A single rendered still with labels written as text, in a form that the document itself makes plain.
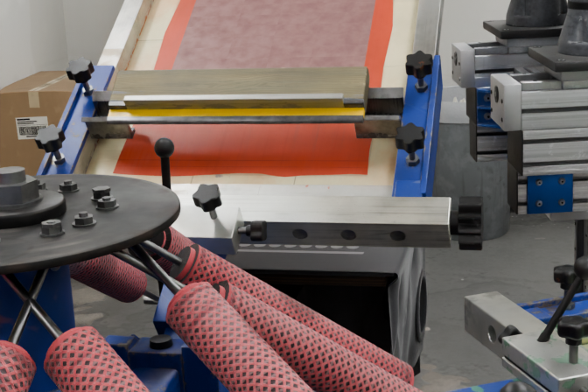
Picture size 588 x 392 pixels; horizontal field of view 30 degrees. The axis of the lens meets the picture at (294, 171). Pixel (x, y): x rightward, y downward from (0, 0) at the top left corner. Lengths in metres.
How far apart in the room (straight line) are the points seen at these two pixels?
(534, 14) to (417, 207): 1.18
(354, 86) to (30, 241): 0.83
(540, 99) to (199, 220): 0.86
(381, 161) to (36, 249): 0.87
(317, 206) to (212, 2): 0.66
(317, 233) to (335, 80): 0.27
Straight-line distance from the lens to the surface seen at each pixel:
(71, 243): 0.91
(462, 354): 3.93
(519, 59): 2.62
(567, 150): 2.16
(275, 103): 1.67
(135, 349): 1.39
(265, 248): 2.03
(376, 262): 1.93
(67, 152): 1.77
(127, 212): 0.99
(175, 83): 1.74
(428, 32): 1.85
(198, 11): 2.05
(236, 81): 1.71
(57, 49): 5.86
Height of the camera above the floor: 1.57
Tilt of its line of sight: 14 degrees down
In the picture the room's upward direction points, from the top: 3 degrees counter-clockwise
